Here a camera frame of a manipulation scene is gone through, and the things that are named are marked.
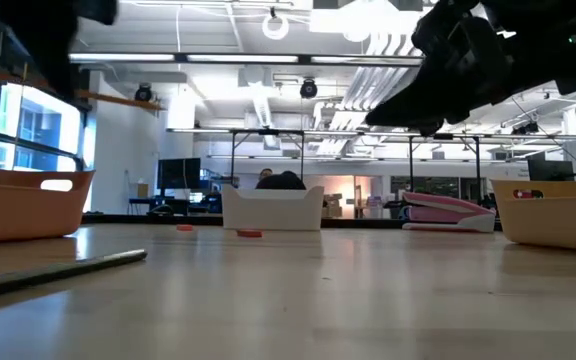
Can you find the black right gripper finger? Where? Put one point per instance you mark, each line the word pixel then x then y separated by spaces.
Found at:
pixel 438 127
pixel 418 102

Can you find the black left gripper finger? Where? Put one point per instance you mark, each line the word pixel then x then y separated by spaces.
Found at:
pixel 62 75

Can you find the small orange eraser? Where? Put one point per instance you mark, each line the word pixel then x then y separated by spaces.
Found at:
pixel 184 227

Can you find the red eraser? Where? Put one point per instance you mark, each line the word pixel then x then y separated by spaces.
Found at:
pixel 249 233

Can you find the ceiling strip light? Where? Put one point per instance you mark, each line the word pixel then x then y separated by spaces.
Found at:
pixel 120 57
pixel 243 58

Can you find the black ceiling spotlight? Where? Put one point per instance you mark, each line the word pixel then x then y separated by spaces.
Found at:
pixel 308 89
pixel 143 93

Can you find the pink and white stapler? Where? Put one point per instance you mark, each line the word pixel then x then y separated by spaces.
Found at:
pixel 443 212

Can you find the black computer monitor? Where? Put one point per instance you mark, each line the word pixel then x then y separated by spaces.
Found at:
pixel 550 170
pixel 179 173

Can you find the stacked cardboard boxes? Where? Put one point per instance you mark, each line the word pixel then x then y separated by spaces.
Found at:
pixel 333 205

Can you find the small cardboard box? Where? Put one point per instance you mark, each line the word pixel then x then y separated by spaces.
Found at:
pixel 142 190

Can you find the orange plastic bin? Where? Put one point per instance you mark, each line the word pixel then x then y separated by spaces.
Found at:
pixel 18 210

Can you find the pale yellow plastic bin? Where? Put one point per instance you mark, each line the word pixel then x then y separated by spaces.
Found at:
pixel 558 220

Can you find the person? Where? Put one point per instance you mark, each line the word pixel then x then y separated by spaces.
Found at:
pixel 280 181
pixel 266 174

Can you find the dark office desk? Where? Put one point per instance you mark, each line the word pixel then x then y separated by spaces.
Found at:
pixel 158 205

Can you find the white plastic bin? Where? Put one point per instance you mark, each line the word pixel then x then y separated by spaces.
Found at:
pixel 273 210

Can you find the dark grey pencil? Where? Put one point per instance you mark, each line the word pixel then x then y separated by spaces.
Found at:
pixel 58 272

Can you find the black table frame rail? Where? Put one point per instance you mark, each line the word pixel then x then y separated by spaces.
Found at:
pixel 143 219

